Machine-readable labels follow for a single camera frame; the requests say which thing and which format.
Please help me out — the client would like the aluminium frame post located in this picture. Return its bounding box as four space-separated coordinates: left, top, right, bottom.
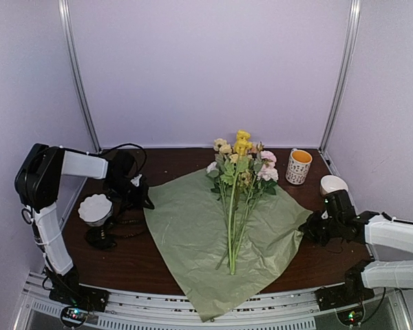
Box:
58 0 101 153
319 0 361 155

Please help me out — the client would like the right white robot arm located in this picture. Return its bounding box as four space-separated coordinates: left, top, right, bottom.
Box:
299 190 413 304

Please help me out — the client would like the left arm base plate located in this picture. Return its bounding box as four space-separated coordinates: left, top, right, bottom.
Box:
49 286 109 312

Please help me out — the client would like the pale yellow fake flower stem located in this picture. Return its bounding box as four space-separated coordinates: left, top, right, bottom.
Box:
213 137 248 272

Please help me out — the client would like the right aluminium frame post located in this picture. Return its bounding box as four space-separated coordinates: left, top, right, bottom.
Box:
319 0 361 155

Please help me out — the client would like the black ribbon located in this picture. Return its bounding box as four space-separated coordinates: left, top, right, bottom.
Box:
84 208 147 250

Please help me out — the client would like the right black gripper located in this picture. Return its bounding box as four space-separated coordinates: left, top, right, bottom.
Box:
299 210 342 247

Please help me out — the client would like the pink and green wrapping paper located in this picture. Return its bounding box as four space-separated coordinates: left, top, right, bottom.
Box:
145 169 311 322

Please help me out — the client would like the left aluminium frame post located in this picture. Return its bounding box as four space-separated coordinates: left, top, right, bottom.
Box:
58 0 101 153

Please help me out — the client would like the small white patterned bowl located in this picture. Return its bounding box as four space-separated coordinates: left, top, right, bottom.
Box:
320 175 348 197

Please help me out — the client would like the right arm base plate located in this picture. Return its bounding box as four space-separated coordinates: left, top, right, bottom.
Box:
315 285 374 311

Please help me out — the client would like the bright yellow fake flower stem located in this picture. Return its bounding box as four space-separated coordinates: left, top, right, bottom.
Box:
227 130 253 275

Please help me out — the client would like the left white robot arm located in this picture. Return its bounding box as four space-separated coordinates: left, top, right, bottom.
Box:
14 144 155 276

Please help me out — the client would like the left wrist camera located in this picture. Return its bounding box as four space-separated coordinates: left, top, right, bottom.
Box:
130 173 142 187

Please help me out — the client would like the front aluminium rail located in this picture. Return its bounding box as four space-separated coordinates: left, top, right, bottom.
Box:
11 272 413 329

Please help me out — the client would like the pink fake flower stem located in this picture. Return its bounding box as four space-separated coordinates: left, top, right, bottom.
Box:
238 143 279 253

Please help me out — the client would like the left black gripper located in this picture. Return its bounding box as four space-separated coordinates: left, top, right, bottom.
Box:
105 176 154 210

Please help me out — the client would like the white scalloped bowl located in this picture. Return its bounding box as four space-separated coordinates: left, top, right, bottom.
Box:
78 194 113 227

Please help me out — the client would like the patterned mug with yellow inside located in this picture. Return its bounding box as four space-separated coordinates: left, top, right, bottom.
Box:
285 148 313 186

